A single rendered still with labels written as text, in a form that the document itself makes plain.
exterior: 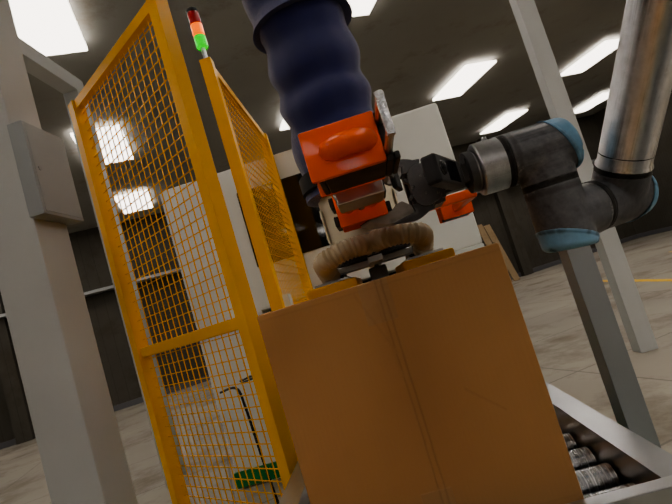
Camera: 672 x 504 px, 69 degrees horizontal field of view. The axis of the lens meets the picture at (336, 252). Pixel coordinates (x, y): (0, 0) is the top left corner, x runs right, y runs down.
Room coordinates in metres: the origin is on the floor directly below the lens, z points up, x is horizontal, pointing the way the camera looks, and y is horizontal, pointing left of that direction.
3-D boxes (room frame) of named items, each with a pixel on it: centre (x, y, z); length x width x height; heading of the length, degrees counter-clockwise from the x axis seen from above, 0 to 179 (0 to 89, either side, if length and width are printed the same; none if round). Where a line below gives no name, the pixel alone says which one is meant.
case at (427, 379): (1.07, -0.07, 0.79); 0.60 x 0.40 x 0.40; 174
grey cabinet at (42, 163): (1.51, 0.81, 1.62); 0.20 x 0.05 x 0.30; 177
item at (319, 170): (0.49, -0.04, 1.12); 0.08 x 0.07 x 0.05; 177
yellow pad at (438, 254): (1.08, -0.17, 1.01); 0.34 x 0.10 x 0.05; 177
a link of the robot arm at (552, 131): (0.81, -0.37, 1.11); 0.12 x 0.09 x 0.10; 87
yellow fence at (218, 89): (2.51, 0.26, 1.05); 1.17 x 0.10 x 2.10; 177
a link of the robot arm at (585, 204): (0.82, -0.39, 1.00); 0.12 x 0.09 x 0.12; 111
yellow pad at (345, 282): (1.09, 0.02, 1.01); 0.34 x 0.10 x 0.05; 177
